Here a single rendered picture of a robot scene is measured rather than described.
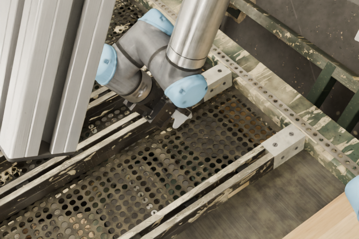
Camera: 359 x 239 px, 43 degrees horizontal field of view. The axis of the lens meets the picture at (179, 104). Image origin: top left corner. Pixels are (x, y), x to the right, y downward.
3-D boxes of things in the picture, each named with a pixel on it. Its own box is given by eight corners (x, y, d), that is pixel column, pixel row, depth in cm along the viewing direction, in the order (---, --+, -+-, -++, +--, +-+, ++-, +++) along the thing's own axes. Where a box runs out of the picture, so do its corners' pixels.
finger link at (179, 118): (179, 130, 121) (160, 118, 114) (193, 112, 121) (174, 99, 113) (186, 136, 119) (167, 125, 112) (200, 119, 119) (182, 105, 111)
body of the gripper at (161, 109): (147, 116, 116) (117, 97, 107) (168, 89, 116) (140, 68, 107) (164, 132, 111) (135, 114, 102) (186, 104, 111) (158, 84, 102)
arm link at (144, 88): (130, 60, 103) (149, 76, 98) (141, 68, 107) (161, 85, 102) (109, 86, 103) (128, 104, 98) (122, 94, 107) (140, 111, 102)
